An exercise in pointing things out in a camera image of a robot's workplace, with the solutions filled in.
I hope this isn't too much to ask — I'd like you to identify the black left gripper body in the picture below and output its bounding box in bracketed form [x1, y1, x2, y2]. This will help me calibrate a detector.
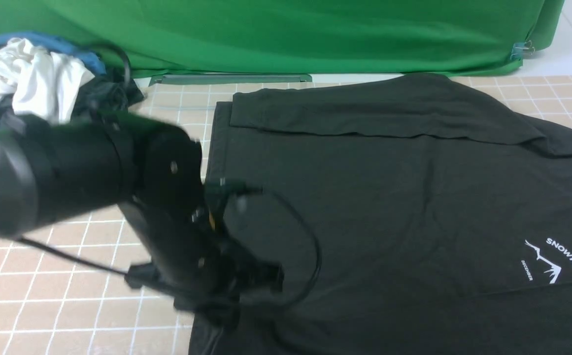
[118, 195, 284, 312]

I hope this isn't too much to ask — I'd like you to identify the blue binder clip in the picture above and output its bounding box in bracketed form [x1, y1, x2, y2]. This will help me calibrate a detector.
[509, 40, 536, 61]

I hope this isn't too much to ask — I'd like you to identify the gray metal base bar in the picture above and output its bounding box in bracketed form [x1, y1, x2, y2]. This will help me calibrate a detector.
[148, 73, 313, 87]

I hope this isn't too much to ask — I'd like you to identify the dark gray long-sleeve shirt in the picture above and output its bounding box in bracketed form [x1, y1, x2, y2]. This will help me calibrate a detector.
[189, 74, 572, 355]

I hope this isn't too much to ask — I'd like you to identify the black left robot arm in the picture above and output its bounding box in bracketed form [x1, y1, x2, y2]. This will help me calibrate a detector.
[0, 112, 284, 310]

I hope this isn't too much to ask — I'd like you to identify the blue crumpled garment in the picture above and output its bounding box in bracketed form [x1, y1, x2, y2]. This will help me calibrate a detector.
[0, 32, 107, 134]

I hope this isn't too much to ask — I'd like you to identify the green backdrop cloth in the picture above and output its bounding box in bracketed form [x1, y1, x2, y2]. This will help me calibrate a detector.
[0, 0, 564, 76]

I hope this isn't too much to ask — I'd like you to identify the white crumpled shirt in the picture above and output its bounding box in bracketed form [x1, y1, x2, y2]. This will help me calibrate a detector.
[0, 38, 94, 124]

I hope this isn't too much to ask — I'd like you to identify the dark gray crumpled garment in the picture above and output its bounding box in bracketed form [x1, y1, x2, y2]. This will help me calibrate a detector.
[71, 68, 145, 121]

